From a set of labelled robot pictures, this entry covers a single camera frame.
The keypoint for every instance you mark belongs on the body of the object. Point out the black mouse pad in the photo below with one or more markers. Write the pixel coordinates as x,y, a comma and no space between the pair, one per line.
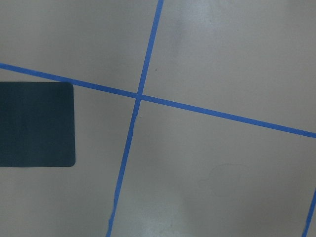
37,124

